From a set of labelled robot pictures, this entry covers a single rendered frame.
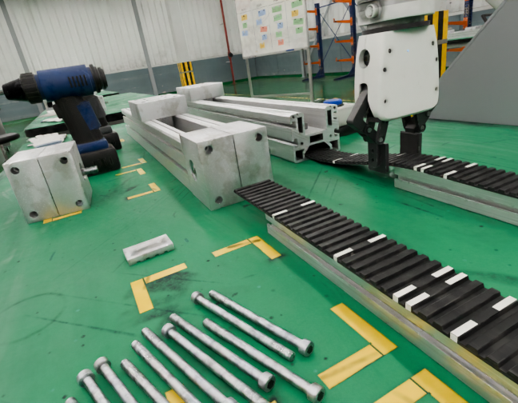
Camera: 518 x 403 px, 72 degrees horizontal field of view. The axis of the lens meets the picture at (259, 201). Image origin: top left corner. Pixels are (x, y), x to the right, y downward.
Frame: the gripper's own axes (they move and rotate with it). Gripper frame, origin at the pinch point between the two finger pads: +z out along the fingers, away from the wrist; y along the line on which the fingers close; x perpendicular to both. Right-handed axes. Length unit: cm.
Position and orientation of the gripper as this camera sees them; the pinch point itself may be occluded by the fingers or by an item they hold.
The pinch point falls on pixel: (394, 153)
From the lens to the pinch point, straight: 51.3
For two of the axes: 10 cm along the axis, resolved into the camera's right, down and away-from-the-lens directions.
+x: -4.4, -2.8, 8.5
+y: 8.9, -2.9, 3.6
